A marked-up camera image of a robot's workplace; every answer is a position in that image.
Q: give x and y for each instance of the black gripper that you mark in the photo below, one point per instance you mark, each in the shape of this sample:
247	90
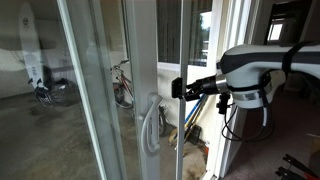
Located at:
209	85

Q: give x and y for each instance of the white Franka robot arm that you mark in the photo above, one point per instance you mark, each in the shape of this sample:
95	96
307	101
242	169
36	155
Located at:
253	56

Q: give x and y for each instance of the black dustpan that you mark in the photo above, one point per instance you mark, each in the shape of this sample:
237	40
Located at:
196	135

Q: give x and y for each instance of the window with vertical blinds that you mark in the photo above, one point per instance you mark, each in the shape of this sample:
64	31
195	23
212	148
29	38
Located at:
168	33

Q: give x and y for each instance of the small red container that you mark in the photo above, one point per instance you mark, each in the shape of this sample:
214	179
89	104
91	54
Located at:
206	150

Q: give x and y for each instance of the bicycle with blue saddle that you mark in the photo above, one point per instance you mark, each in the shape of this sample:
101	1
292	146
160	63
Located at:
124	80

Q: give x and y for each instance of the black bag pile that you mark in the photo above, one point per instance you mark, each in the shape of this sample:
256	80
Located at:
56	95

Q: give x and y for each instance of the red black clamp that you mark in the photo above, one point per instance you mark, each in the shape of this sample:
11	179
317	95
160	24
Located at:
300	164
286	173

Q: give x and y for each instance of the brown cardboard box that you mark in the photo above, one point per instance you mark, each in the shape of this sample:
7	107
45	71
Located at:
315	150

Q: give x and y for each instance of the white surfboard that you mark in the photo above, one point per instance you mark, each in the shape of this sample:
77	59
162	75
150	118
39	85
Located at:
31	50

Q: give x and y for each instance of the white door frame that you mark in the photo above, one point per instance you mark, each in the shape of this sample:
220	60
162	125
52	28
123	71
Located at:
230	20

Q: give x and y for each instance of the fixed glass panel white frame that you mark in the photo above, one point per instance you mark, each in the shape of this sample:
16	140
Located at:
80	83

